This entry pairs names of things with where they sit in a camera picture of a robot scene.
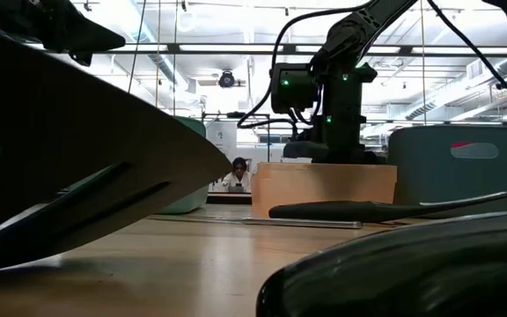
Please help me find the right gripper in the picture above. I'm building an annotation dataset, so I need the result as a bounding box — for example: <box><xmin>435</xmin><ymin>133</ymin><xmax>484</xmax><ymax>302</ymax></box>
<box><xmin>283</xmin><ymin>114</ymin><xmax>380</xmax><ymax>165</ymax></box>

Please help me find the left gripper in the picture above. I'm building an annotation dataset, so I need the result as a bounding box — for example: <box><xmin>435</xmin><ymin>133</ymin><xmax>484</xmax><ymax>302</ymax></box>
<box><xmin>0</xmin><ymin>0</ymin><xmax>126</xmax><ymax>52</ymax></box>

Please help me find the metal ruler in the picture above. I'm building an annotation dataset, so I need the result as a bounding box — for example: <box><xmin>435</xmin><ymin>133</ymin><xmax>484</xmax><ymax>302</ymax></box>
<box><xmin>147</xmin><ymin>214</ymin><xmax>364</xmax><ymax>231</ymax></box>

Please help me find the black rounded kitchen utensil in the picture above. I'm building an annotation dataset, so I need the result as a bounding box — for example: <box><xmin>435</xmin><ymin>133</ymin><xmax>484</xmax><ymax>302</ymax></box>
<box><xmin>255</xmin><ymin>209</ymin><xmax>507</xmax><ymax>317</ymax></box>

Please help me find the wooden box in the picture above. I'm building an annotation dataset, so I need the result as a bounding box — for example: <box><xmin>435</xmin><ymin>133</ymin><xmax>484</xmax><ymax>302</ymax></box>
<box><xmin>250</xmin><ymin>161</ymin><xmax>399</xmax><ymax>220</ymax></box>

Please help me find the grey-blue plastic bin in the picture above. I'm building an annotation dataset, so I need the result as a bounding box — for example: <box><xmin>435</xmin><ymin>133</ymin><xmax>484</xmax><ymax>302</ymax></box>
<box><xmin>387</xmin><ymin>124</ymin><xmax>507</xmax><ymax>217</ymax></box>

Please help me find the person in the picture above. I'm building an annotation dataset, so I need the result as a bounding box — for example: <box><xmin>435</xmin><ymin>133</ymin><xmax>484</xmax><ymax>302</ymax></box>
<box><xmin>222</xmin><ymin>157</ymin><xmax>254</xmax><ymax>194</ymax></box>

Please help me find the black workbench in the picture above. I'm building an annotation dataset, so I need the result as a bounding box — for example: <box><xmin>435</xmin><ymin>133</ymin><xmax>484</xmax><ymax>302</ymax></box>
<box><xmin>206</xmin><ymin>191</ymin><xmax>253</xmax><ymax>204</ymax></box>

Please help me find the teal plastic bin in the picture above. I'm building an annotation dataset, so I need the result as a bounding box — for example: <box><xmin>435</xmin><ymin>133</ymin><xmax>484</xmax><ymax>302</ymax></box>
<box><xmin>158</xmin><ymin>115</ymin><xmax>210</xmax><ymax>216</ymax></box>

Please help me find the dark hanging cable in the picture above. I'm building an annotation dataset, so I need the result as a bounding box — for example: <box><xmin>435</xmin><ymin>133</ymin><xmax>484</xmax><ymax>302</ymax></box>
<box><xmin>127</xmin><ymin>0</ymin><xmax>148</xmax><ymax>94</ymax></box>

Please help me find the black frame bar with lights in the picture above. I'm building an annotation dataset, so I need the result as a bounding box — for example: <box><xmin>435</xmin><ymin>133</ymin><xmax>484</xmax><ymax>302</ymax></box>
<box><xmin>92</xmin><ymin>42</ymin><xmax>507</xmax><ymax>56</ymax></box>

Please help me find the thin black metal frame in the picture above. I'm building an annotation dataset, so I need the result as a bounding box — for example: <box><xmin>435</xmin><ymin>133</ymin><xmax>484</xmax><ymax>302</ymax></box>
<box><xmin>200</xmin><ymin>111</ymin><xmax>272</xmax><ymax>163</ymax></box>

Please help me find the round black hanging camera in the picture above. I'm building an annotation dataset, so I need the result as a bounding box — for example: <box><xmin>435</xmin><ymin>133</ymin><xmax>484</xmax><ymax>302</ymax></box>
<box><xmin>217</xmin><ymin>69</ymin><xmax>237</xmax><ymax>89</ymax></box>

